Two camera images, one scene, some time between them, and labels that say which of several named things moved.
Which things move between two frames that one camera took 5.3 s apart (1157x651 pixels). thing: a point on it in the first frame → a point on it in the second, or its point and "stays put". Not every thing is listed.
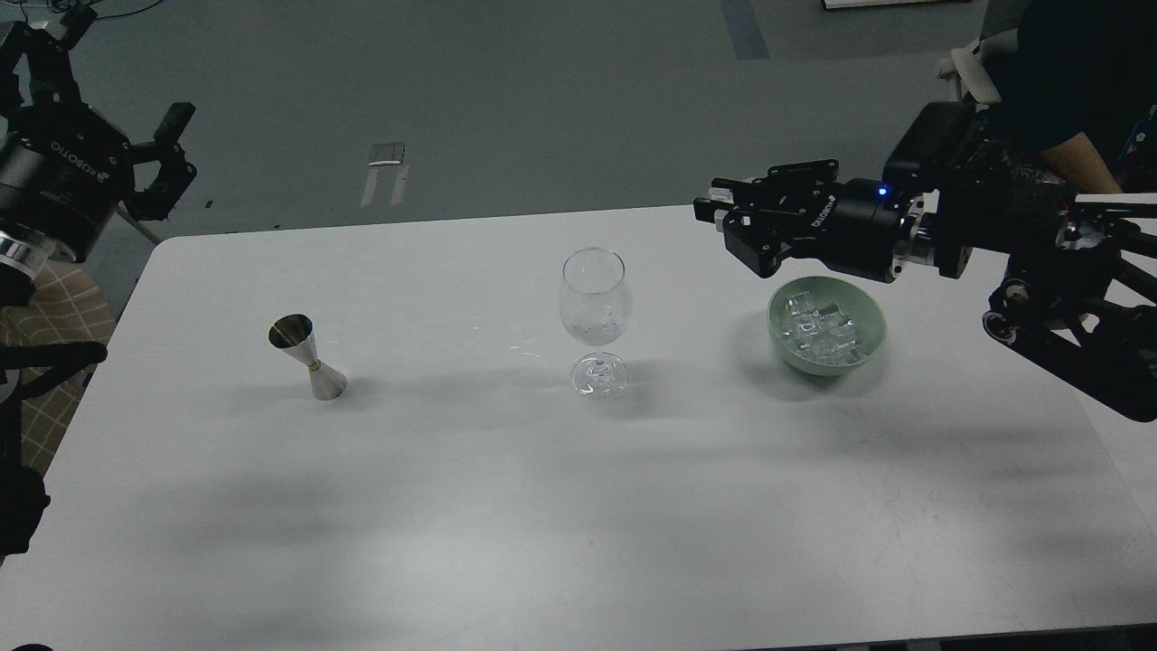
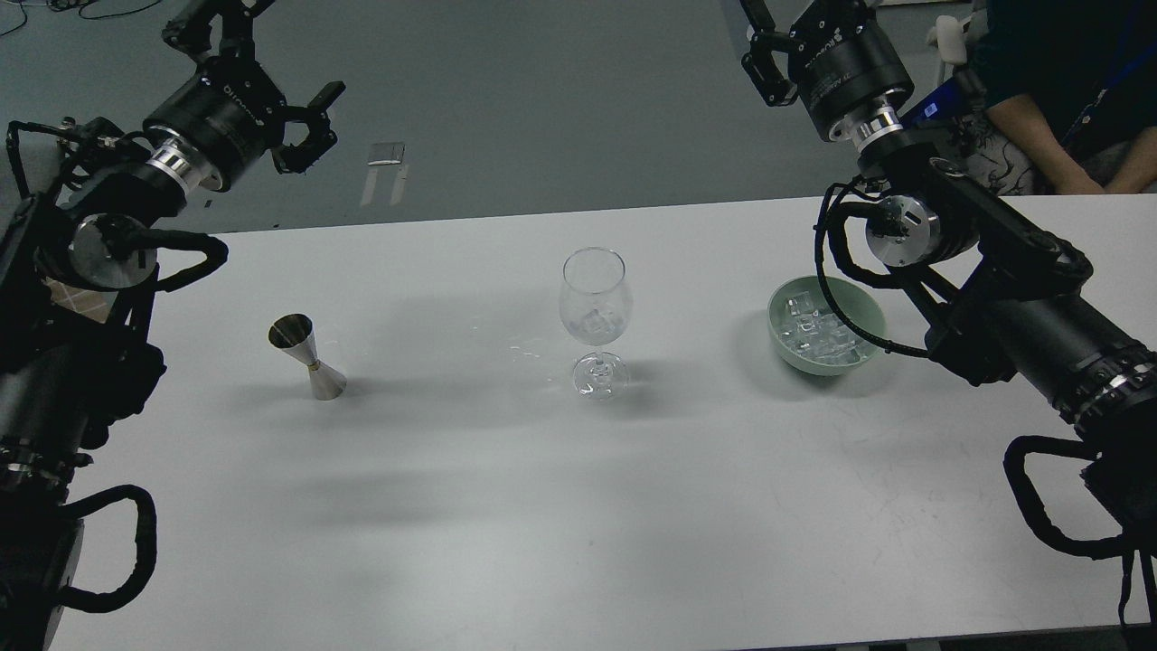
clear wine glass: (596, 307) stays put
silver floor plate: (389, 154) stays put
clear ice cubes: (823, 334) stays put
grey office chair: (999, 39) → (952, 37)
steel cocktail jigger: (294, 333) stays put
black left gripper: (64, 172) → (233, 112)
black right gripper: (851, 226) → (841, 52)
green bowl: (824, 325) stays put
